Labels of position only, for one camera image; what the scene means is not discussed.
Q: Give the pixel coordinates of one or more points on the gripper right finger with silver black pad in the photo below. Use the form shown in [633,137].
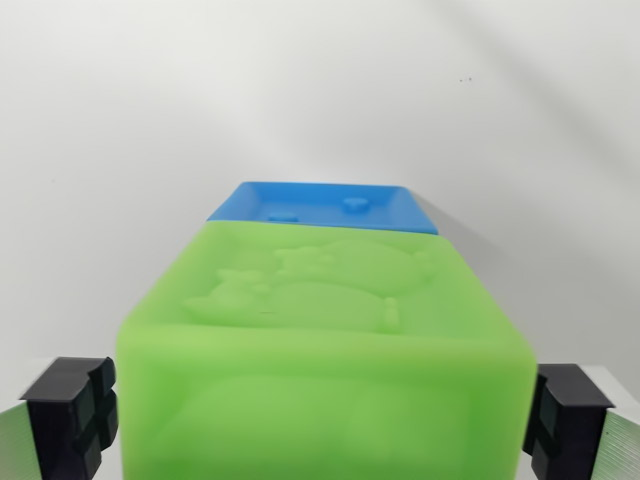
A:
[580,425]

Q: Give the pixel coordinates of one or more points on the gripper left finger with silver black pad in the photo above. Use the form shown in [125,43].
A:
[55,420]

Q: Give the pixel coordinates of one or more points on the green cube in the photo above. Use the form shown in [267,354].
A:
[320,375]

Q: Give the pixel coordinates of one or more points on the blue cube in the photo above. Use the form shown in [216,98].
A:
[320,205]

